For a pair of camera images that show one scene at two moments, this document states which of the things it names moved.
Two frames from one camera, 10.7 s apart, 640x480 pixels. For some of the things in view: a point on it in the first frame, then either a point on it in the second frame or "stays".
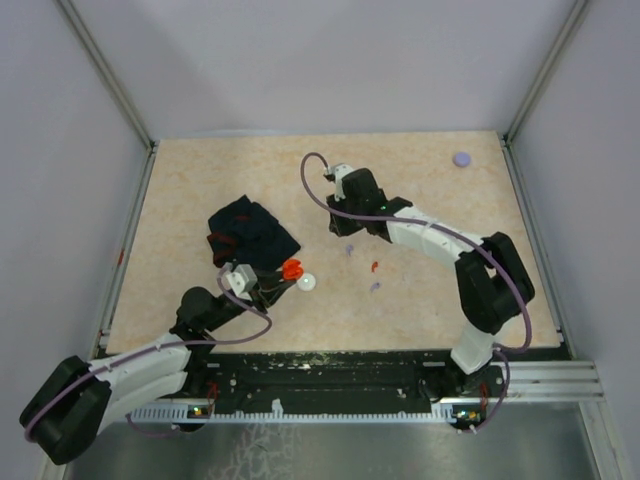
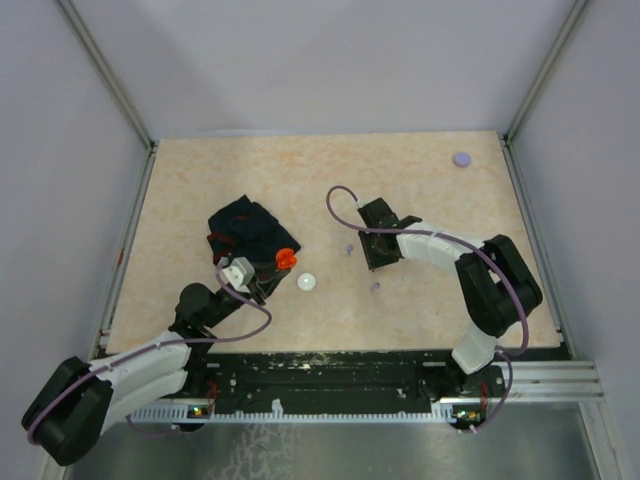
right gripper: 342,229 to 374,260
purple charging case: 462,159 stays
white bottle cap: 307,282 stays
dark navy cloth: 245,232 stays
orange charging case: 292,270 to 285,259
